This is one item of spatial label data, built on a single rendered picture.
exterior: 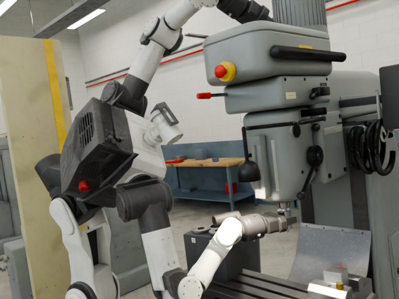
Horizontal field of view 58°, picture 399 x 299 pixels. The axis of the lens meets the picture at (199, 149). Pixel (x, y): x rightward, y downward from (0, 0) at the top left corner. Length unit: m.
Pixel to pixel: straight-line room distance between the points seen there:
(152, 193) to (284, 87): 0.51
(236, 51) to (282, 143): 0.33
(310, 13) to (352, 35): 4.30
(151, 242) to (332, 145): 0.74
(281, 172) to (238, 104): 0.27
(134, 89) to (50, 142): 1.38
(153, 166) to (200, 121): 6.33
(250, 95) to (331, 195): 0.67
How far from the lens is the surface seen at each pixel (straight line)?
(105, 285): 1.51
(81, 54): 11.31
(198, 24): 7.52
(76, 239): 1.41
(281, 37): 1.17
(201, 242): 1.63
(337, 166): 1.45
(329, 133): 1.40
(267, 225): 1.29
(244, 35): 1.11
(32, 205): 2.61
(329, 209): 1.70
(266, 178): 1.23
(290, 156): 1.22
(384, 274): 1.73
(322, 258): 1.71
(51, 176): 1.45
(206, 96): 1.19
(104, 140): 1.08
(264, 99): 1.18
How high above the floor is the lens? 1.62
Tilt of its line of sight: 4 degrees down
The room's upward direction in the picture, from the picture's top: 7 degrees counter-clockwise
